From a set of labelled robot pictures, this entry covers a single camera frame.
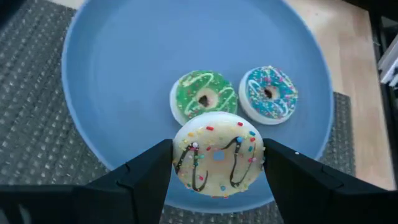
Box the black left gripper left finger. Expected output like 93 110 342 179
85 138 174 224

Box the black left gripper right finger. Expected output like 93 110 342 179
262 138 345 224

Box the small white chocolate-drizzled donut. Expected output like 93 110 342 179
172 111 266 199

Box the small blue sprinkled donut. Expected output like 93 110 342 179
238 65 299 126

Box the small green iced donut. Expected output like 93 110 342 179
169 70 239 126

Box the blue round plate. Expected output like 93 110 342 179
61 0 335 214

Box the grey woven placemat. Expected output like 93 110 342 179
0 0 357 224

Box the white aluminium bracket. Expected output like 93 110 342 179
377 42 398 88

